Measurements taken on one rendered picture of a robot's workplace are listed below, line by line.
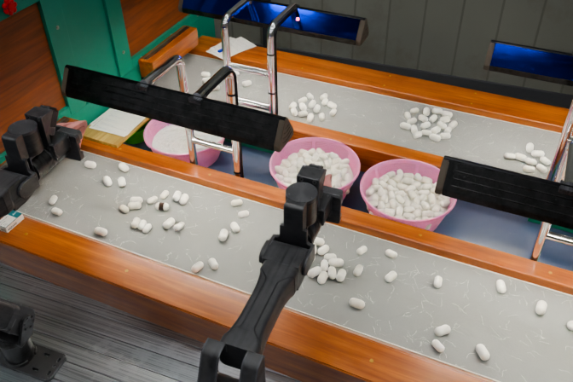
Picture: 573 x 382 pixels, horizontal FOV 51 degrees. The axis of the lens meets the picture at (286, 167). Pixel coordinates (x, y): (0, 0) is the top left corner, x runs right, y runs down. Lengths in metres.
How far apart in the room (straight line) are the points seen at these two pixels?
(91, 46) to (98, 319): 0.86
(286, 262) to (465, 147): 1.04
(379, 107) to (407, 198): 0.45
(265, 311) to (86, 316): 0.71
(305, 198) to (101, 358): 0.68
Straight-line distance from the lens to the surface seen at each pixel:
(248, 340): 0.93
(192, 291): 1.45
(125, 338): 1.52
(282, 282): 1.00
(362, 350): 1.34
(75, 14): 1.93
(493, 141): 2.00
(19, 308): 1.44
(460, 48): 3.61
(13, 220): 1.73
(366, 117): 2.03
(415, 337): 1.40
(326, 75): 2.21
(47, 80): 1.88
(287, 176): 1.77
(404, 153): 1.84
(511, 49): 1.74
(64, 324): 1.59
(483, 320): 1.47
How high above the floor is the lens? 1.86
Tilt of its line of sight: 38 degrees down
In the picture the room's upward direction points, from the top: 1 degrees counter-clockwise
